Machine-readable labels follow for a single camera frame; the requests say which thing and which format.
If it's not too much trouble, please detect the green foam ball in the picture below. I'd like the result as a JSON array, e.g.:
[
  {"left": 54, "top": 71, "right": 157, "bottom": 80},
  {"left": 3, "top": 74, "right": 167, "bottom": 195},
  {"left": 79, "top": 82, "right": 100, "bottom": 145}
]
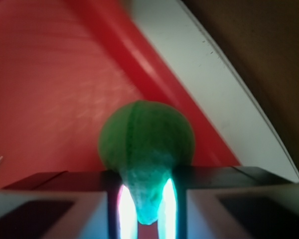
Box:
[{"left": 98, "top": 101, "right": 195, "bottom": 225}]

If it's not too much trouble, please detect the red plastic tray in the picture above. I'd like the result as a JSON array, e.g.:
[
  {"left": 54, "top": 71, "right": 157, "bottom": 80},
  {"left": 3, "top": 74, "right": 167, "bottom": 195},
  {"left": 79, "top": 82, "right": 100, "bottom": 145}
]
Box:
[{"left": 0, "top": 0, "right": 242, "bottom": 239}]

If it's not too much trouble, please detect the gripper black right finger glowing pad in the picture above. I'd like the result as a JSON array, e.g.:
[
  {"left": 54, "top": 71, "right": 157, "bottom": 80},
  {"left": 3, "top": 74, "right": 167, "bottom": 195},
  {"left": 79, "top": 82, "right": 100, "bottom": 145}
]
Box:
[{"left": 157, "top": 166, "right": 299, "bottom": 239}]

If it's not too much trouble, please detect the brown cardboard panel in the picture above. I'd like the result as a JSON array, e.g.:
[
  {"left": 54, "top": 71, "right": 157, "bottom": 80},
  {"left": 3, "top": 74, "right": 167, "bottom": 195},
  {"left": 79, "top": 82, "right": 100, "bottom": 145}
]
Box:
[{"left": 185, "top": 0, "right": 299, "bottom": 171}]

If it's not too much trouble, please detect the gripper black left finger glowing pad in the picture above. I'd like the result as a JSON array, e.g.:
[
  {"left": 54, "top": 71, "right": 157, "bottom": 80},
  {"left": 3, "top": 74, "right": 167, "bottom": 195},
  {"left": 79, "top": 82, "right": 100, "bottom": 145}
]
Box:
[{"left": 0, "top": 170, "right": 136, "bottom": 239}]

